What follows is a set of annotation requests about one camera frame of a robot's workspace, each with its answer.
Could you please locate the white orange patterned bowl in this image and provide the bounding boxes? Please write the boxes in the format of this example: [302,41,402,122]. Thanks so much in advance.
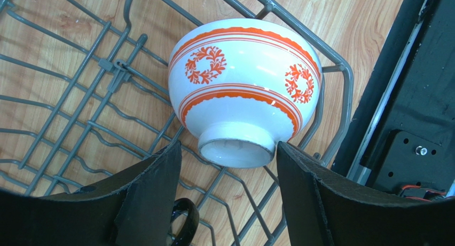
[168,18,322,168]

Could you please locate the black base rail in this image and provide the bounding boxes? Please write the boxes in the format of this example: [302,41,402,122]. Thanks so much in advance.
[331,0,454,202]

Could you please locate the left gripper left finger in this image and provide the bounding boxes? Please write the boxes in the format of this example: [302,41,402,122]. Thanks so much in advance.
[1,141,182,245]

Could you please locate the grey wire dish rack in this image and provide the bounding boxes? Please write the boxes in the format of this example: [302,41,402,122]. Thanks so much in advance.
[1,0,354,245]

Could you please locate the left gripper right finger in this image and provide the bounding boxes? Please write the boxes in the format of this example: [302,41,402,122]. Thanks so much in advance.
[276,142,454,245]

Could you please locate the dark green mug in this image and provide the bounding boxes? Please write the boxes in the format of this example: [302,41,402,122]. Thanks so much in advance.
[166,198,199,245]

